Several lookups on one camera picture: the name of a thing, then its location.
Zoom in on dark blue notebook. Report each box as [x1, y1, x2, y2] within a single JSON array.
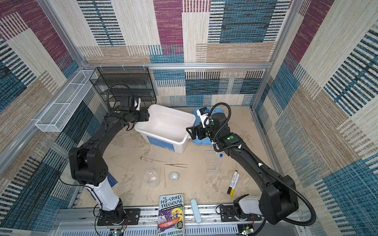
[[107, 173, 118, 188]]

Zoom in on yellow capped white marker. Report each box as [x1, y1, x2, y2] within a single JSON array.
[[230, 173, 240, 196]]

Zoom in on blue capped test tube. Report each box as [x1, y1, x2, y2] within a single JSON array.
[[215, 152, 223, 171]]

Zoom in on black mesh shelf rack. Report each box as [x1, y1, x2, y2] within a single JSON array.
[[90, 67, 157, 109]]

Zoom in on light blue case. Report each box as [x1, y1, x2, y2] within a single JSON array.
[[191, 199, 202, 224]]

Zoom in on clear test tube rack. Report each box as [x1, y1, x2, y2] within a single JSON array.
[[205, 150, 220, 174]]

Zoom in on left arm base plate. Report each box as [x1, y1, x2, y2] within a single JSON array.
[[96, 208, 141, 227]]

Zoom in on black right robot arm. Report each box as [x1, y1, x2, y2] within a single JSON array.
[[186, 113, 317, 226]]

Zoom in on white plastic storage bin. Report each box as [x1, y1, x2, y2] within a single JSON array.
[[134, 104, 196, 154]]

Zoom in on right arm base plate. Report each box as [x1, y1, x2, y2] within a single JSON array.
[[215, 204, 263, 222]]

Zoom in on metal tweezers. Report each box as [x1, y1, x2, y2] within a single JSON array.
[[165, 163, 188, 168]]

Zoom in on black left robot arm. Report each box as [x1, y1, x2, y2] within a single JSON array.
[[69, 97, 149, 224]]

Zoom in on white wire wall basket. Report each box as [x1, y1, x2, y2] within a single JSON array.
[[35, 70, 93, 132]]

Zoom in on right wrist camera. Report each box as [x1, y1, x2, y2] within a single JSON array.
[[196, 107, 210, 128]]

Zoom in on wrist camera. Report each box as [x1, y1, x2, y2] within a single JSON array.
[[196, 107, 210, 128], [134, 97, 141, 111]]

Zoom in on long metal spatula rod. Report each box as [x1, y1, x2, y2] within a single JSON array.
[[140, 156, 172, 164]]

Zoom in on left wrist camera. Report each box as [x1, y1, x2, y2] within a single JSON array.
[[134, 97, 141, 111]]

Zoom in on black capped white marker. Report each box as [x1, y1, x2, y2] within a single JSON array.
[[227, 171, 238, 195]]

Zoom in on blue plastic bin lid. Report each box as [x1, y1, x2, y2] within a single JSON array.
[[193, 108, 224, 145]]

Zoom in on treehouse paperback book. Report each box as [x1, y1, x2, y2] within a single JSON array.
[[157, 194, 185, 236]]

